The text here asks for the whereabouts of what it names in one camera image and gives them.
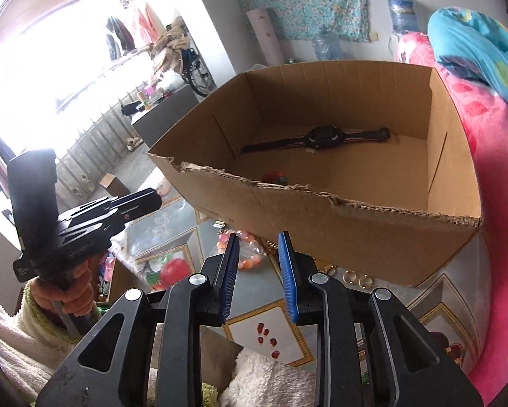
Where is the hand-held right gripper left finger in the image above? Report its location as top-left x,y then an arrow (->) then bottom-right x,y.
36,232 -> 242,407

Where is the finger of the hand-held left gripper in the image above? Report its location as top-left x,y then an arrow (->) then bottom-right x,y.
59,189 -> 161,242

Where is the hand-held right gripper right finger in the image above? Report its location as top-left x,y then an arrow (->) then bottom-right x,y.
278,231 -> 484,407

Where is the pink orange bead bracelet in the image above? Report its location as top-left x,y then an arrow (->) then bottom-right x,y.
217,229 -> 267,272

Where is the brown cardboard box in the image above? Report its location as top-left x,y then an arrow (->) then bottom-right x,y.
147,60 -> 484,287

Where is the person's left forearm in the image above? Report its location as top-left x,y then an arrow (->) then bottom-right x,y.
0,282 -> 106,407

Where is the person's left hand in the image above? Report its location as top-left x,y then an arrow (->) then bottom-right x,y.
31,260 -> 96,328

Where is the small cardboard box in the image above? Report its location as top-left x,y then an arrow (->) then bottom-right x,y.
99,173 -> 128,198

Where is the fruit print tablecloth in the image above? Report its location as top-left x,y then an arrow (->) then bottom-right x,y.
105,195 -> 492,374

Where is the grey balcony railing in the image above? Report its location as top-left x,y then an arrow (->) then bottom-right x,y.
57,93 -> 151,204

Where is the grey cabinet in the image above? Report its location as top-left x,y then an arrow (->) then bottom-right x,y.
131,82 -> 201,149

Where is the white plastic bag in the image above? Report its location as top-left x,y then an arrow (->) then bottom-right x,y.
158,71 -> 182,92

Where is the black smartwatch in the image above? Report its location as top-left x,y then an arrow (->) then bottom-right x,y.
240,126 -> 391,154

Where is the wheelchair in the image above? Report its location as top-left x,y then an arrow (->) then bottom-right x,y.
181,46 -> 216,97

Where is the pile of beige clothes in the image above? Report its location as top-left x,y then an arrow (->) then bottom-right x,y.
152,17 -> 191,85

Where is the dark hanging jacket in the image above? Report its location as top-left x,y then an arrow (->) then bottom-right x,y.
105,17 -> 135,58

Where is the pink hanging garment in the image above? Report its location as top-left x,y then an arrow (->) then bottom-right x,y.
131,2 -> 163,45

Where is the rolled pink mat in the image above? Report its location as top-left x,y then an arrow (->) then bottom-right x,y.
246,8 -> 285,66

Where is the pink floral blanket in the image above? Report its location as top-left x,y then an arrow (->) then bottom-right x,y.
396,32 -> 508,407

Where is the empty clear water jug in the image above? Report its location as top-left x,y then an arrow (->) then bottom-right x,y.
312,30 -> 344,62

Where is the blue water jug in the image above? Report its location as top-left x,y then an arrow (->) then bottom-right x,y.
386,0 -> 420,35

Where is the blue quilt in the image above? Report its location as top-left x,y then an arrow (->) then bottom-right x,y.
428,6 -> 508,115

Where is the floral wall cloth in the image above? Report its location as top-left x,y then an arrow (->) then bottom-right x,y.
233,0 -> 379,43

